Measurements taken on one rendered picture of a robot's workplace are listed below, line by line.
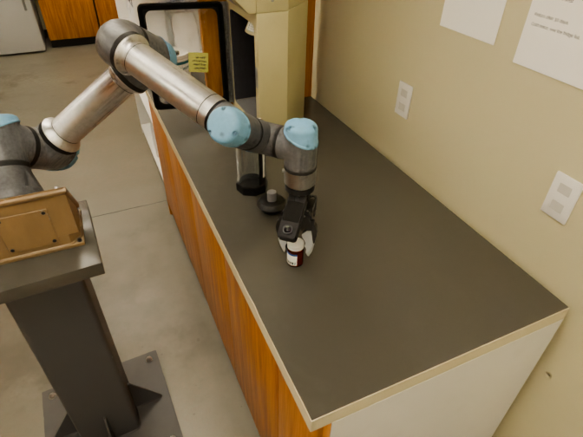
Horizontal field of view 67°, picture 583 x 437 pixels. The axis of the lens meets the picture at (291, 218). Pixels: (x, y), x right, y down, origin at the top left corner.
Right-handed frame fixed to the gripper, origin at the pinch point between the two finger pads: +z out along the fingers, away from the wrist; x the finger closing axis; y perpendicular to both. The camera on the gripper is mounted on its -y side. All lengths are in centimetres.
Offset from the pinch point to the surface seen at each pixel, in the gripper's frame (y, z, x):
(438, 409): -20, 26, -41
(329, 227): 16.8, 3.7, -6.2
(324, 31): 111, -26, 14
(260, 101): 59, -14, 27
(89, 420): -22, 77, 69
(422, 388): -24.9, 10.7, -34.4
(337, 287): -6.3, 3.7, -12.2
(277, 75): 63, -23, 22
